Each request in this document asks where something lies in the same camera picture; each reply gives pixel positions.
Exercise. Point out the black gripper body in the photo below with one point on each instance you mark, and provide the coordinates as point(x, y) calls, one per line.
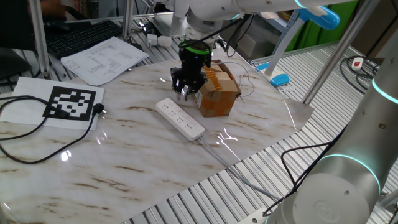
point(194, 63)

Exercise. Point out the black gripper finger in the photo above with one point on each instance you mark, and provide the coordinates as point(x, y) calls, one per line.
point(178, 82)
point(199, 84)

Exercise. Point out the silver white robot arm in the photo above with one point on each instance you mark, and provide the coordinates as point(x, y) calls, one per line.
point(342, 193)

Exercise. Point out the person's bare forearm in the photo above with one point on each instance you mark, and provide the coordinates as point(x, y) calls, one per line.
point(53, 7)

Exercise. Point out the white four-socket power strip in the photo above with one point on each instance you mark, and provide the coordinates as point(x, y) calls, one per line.
point(180, 118)

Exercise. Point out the white plug adapter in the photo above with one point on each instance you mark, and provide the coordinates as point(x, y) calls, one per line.
point(158, 40)

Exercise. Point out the cardboard box with orange tape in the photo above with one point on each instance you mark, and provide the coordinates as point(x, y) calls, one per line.
point(220, 99)

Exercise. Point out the printed white paper sheets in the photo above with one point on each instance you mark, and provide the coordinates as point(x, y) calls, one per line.
point(102, 60)

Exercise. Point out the white and blue desk lamp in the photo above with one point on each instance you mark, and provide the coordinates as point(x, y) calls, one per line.
point(278, 77)

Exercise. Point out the fiducial marker paper sheet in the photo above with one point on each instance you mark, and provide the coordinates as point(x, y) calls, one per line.
point(74, 102)

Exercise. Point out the marble pattern table mat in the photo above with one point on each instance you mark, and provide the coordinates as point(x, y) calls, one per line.
point(124, 174)

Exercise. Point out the black computer keyboard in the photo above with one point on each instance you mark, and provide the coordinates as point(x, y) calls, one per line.
point(81, 37)

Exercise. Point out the green board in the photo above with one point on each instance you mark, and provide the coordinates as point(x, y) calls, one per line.
point(314, 39)

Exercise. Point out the black monitor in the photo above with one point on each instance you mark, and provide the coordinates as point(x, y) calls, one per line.
point(15, 25)

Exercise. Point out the aluminium frame post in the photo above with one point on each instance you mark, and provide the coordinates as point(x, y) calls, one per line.
point(38, 37)
point(335, 59)
point(128, 18)

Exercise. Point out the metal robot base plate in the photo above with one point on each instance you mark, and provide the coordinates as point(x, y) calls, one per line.
point(256, 217)

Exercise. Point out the white power strip red switch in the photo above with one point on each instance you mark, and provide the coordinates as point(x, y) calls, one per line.
point(357, 63)

